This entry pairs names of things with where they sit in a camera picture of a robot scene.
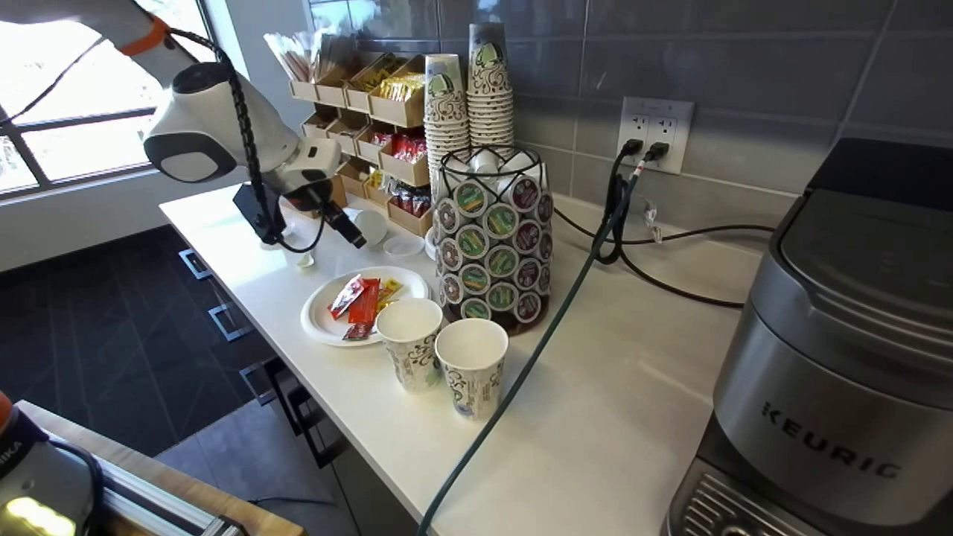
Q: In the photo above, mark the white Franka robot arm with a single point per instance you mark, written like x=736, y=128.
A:
x=212, y=119

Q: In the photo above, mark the dark counter cabinet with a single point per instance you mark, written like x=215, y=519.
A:
x=299, y=406

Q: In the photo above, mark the white wall power outlet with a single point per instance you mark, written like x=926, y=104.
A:
x=673, y=122

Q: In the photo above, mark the Keurig coffee maker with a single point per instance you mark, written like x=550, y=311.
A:
x=843, y=396

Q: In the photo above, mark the red sauce packets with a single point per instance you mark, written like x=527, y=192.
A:
x=355, y=302

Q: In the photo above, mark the yellow sauce packet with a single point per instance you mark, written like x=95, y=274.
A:
x=389, y=288

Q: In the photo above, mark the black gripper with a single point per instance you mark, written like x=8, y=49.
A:
x=316, y=193

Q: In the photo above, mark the wooden condiment organizer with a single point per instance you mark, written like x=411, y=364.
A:
x=396, y=111
x=328, y=96

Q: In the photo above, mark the yellow and white packets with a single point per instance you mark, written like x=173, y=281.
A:
x=369, y=180

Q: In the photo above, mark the coffee pod carousel holder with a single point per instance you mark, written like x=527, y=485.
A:
x=492, y=238

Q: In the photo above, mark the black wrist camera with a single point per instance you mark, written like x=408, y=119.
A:
x=261, y=213

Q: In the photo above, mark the tall stack of paper cups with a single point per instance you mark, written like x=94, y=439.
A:
x=448, y=119
x=490, y=99

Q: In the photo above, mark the bright yellow sugar packets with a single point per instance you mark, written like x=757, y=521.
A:
x=405, y=87

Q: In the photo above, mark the white paper plate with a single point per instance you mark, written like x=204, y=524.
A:
x=323, y=317

